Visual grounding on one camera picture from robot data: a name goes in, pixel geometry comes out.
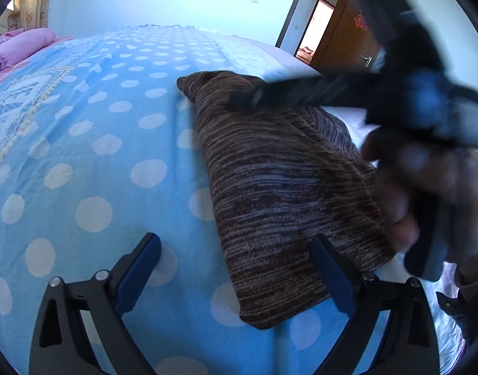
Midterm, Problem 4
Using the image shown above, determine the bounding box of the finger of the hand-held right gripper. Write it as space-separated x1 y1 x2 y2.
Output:
227 71 381 112

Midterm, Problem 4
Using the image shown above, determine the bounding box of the floral beige curtain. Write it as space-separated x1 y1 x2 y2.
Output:
6 0 56 32

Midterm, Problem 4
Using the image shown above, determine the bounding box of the brown knitted sweater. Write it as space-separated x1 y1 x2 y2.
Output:
176 70 397 331

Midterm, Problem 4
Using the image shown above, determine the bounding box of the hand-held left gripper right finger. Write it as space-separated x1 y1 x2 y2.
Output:
310 234 441 375

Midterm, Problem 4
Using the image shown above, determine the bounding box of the red door decoration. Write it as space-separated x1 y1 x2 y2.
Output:
350 11 371 31

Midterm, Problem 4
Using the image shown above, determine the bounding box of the person's right hand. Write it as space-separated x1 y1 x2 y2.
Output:
360 128 478 279

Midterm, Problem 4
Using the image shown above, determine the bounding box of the blue polka dot bed sheet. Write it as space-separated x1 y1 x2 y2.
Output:
0 23 459 375

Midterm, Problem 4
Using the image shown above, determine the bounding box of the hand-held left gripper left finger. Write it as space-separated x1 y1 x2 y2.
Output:
28 232 162 375

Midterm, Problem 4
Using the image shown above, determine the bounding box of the purple folded quilt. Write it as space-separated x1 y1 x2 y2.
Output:
0 27 57 81

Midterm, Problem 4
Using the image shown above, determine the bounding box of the dark door frame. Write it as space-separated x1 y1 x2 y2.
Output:
275 0 326 64

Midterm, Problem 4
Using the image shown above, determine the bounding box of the brown wooden door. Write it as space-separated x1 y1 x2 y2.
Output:
319 0 385 74

